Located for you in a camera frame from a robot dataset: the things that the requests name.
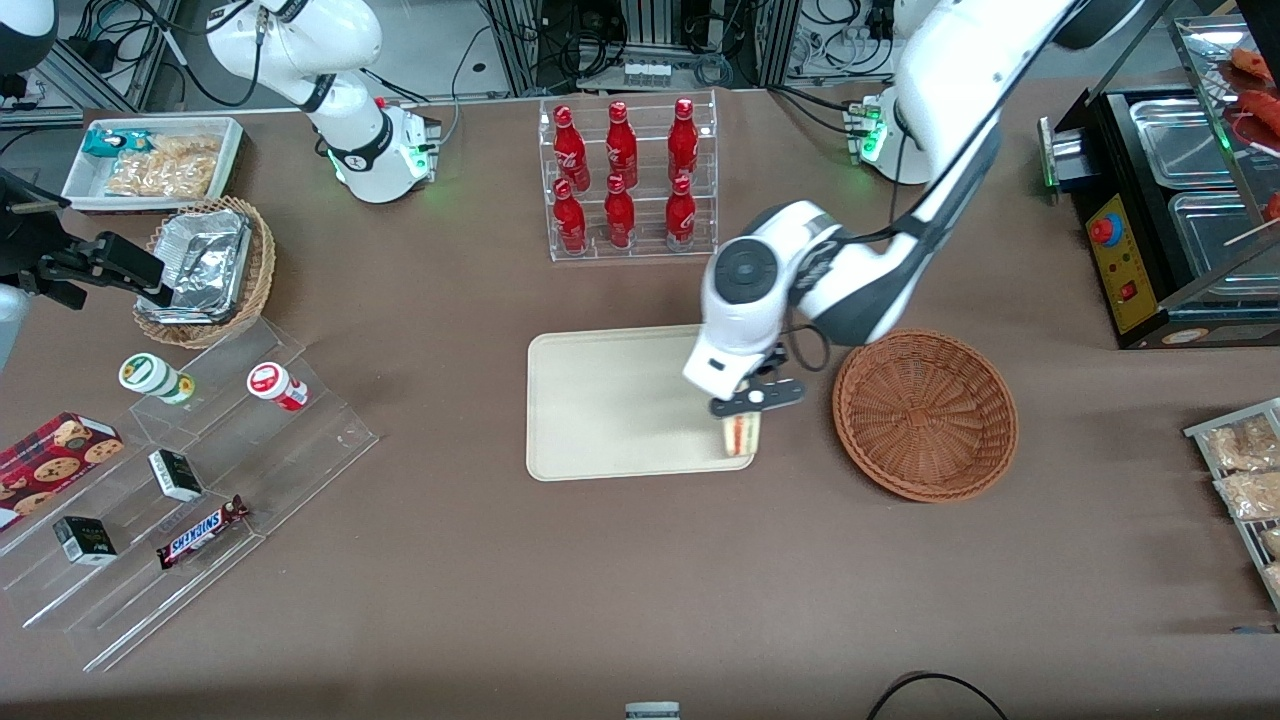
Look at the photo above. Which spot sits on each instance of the triangle sandwich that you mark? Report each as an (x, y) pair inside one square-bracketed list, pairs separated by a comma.
[(740, 435)]

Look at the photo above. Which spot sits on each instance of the red lid white jar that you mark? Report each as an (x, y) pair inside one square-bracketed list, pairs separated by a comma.
[(272, 383)]

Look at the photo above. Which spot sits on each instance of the black right wrist bracket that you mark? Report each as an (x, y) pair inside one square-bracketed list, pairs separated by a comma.
[(25, 235)]

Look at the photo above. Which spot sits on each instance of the grey snack rack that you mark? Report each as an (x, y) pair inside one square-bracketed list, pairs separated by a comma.
[(1200, 432)]

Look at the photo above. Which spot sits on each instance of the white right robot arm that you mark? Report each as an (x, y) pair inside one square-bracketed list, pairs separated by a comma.
[(350, 150)]

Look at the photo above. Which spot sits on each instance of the black food warmer yellow panel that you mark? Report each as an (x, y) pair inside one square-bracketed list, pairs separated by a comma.
[(1125, 260)]

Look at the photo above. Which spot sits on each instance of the clear acrylic bottle rack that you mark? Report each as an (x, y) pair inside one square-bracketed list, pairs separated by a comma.
[(645, 255)]

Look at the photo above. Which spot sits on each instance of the clear bag of chips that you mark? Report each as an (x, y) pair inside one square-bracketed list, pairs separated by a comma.
[(165, 170)]

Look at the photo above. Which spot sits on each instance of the white rectangular snack bin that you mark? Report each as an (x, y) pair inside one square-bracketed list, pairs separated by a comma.
[(75, 190)]

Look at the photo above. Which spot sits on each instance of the cream plastic tray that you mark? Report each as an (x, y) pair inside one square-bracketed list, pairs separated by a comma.
[(620, 400)]

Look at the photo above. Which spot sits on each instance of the Snickers chocolate bar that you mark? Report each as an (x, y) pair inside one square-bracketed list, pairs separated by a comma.
[(200, 533)]

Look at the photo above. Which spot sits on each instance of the grey device top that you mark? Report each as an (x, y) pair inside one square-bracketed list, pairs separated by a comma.
[(652, 711)]

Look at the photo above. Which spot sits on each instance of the green lid white jar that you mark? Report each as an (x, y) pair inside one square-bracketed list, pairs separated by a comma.
[(150, 375)]

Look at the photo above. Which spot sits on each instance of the round brown wicker basket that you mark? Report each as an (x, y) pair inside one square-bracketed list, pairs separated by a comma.
[(925, 415)]

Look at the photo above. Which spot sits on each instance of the aluminium frame rack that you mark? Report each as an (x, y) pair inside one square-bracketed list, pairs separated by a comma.
[(520, 40)]

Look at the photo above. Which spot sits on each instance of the clear acrylic stepped stand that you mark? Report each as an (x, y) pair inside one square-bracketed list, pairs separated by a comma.
[(300, 450)]

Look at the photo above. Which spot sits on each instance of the grey power module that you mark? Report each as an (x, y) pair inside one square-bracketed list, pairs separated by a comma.
[(1050, 155)]

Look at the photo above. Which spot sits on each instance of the white power strip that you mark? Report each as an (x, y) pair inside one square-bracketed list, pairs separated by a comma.
[(625, 74)]

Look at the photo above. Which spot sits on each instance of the red cola bottle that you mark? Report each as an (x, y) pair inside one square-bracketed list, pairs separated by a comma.
[(683, 140), (619, 215), (571, 145), (570, 220), (680, 215), (621, 145)]

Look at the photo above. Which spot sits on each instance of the oval light wicker basket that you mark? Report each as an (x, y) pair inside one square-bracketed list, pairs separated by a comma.
[(262, 260)]

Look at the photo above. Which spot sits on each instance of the sausage on wooden skewer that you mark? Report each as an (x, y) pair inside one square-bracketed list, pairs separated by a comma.
[(1272, 208)]

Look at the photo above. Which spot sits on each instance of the aluminium foil container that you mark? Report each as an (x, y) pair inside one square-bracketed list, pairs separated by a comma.
[(205, 260)]

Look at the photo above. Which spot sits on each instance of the steel warmer pan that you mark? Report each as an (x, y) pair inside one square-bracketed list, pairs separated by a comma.
[(1215, 240), (1180, 140)]

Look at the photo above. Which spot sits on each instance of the clear bag of snacks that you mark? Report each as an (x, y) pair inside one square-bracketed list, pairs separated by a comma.
[(1272, 540), (1274, 578), (1255, 495), (1245, 445)]

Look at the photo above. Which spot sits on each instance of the red tartan cookie box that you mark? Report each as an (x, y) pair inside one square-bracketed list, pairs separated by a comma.
[(50, 465)]

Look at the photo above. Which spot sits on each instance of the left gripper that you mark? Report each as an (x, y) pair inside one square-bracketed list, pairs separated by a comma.
[(774, 361)]

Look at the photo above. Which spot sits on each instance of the teal snack packet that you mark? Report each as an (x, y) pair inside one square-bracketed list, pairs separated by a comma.
[(110, 142)]

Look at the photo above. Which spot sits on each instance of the small black box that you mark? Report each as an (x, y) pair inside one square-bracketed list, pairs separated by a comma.
[(85, 541), (175, 475)]

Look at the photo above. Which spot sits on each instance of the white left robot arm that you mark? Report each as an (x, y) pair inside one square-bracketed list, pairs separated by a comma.
[(950, 60)]

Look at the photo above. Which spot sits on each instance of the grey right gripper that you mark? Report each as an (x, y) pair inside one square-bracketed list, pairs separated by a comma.
[(30, 238)]

